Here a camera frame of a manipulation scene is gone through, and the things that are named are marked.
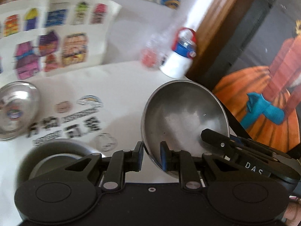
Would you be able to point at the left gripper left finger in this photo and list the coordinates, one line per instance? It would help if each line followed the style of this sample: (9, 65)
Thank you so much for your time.
(120, 163)

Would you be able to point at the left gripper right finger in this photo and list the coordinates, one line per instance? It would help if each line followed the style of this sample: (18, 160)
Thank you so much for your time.
(182, 162)

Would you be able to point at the large steel bowl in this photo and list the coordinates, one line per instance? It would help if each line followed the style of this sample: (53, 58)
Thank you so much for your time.
(177, 112)

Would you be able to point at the person's hand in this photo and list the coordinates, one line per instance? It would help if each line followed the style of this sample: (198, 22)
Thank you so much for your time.
(293, 213)

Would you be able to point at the white printed tablecloth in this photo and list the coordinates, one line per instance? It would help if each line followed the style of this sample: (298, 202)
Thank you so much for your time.
(101, 106)

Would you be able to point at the orange dress painting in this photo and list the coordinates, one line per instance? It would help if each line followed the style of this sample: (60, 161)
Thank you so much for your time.
(257, 74)

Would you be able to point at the white blue water bottle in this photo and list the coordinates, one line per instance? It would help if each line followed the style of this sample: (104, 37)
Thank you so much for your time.
(180, 58)

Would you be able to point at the shiny steel bowl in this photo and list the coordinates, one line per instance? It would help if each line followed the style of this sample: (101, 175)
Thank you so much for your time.
(20, 103)

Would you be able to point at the clear plastic bag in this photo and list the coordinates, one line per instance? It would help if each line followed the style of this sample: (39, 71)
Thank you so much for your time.
(160, 43)

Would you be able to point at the houses drawing sheet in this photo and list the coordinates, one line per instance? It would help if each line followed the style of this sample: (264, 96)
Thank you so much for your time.
(49, 37)

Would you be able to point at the wooden door frame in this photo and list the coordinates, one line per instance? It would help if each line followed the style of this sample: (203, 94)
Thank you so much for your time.
(215, 30)

